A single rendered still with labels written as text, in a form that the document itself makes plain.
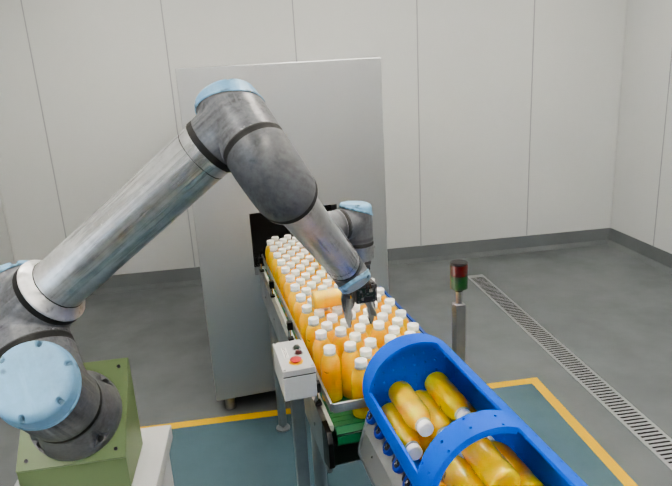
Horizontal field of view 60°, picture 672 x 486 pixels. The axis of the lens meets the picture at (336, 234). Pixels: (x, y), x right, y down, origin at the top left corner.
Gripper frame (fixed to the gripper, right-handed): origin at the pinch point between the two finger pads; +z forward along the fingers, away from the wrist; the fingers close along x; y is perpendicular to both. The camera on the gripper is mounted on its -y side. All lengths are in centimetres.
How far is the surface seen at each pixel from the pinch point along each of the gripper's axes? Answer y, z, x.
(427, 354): 17.1, 5.4, 14.5
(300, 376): 0.9, 14.3, -19.3
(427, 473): 60, 8, -4
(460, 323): -25, 19, 45
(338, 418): -0.5, 31.9, -8.2
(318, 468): -25, 67, -11
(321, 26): -393, -112, 88
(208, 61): -405, -87, -16
